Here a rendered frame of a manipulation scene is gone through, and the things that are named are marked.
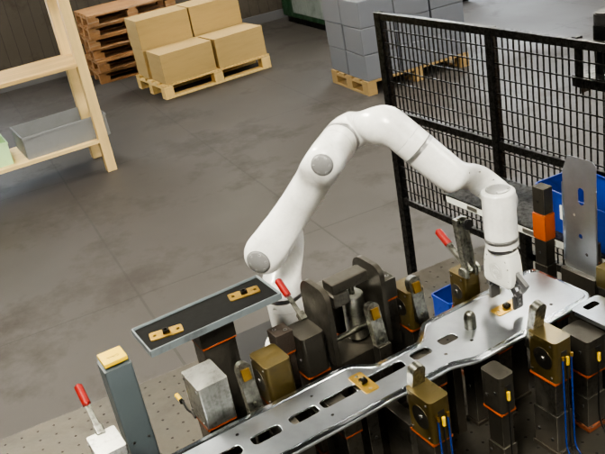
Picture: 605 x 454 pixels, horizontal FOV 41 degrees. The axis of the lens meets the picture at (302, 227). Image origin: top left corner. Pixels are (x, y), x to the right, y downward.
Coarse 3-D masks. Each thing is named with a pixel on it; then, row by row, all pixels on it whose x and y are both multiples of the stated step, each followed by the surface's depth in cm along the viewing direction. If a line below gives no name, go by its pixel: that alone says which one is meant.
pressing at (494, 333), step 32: (544, 288) 222; (576, 288) 220; (448, 320) 216; (480, 320) 214; (512, 320) 211; (448, 352) 204; (480, 352) 201; (320, 384) 201; (352, 384) 199; (384, 384) 197; (256, 416) 194; (288, 416) 192; (320, 416) 190; (352, 416) 188; (192, 448) 187; (224, 448) 186; (256, 448) 184; (288, 448) 182
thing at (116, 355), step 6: (114, 348) 202; (120, 348) 201; (102, 354) 200; (108, 354) 200; (114, 354) 199; (120, 354) 199; (102, 360) 197; (108, 360) 197; (114, 360) 197; (120, 360) 197; (108, 366) 196
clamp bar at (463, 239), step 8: (464, 216) 221; (456, 224) 220; (464, 224) 218; (472, 224) 219; (456, 232) 221; (464, 232) 223; (456, 240) 223; (464, 240) 223; (464, 248) 222; (472, 248) 224; (464, 256) 223; (472, 256) 224; (464, 264) 224; (472, 264) 226
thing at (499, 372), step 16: (496, 368) 196; (496, 384) 194; (512, 384) 195; (496, 400) 196; (512, 400) 197; (496, 416) 200; (496, 432) 203; (512, 432) 202; (496, 448) 205; (512, 448) 202
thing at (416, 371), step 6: (414, 366) 184; (420, 366) 184; (408, 372) 185; (414, 372) 184; (420, 372) 185; (408, 378) 186; (414, 378) 185; (420, 378) 186; (408, 384) 187; (414, 384) 186
